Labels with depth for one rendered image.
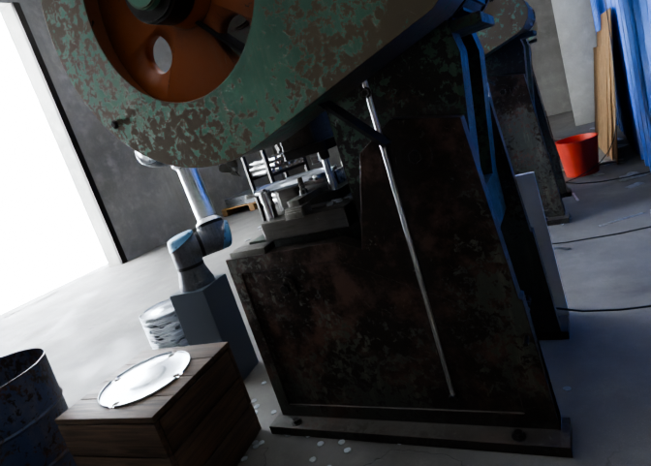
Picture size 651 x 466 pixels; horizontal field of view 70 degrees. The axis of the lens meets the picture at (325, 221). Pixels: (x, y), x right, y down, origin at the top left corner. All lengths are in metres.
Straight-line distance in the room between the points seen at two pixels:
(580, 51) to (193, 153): 5.51
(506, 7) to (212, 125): 1.85
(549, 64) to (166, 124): 7.11
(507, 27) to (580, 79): 3.72
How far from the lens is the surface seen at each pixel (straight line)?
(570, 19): 6.30
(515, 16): 2.65
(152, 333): 2.67
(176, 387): 1.49
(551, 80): 7.96
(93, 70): 1.39
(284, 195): 1.58
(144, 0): 1.15
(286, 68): 1.01
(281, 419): 1.73
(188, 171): 2.06
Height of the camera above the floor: 0.94
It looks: 12 degrees down
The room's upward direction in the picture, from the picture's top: 18 degrees counter-clockwise
